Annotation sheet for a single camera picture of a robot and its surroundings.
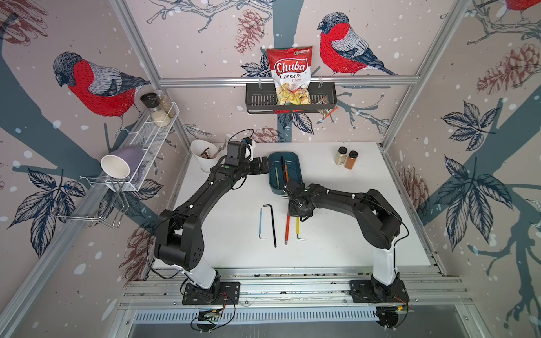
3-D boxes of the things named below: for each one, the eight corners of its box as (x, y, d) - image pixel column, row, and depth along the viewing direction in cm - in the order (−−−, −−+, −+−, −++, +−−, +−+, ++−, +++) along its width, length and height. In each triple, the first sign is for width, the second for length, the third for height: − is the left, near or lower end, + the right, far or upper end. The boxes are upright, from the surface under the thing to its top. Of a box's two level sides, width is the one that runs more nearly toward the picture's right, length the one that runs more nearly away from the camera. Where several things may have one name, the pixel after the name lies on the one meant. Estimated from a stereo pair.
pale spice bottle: (335, 166, 114) (339, 153, 107) (333, 158, 118) (337, 146, 110) (343, 166, 114) (348, 153, 107) (341, 158, 118) (346, 146, 110)
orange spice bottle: (345, 170, 112) (350, 157, 104) (343, 162, 115) (348, 150, 107) (353, 170, 112) (359, 157, 104) (351, 162, 115) (356, 150, 107)
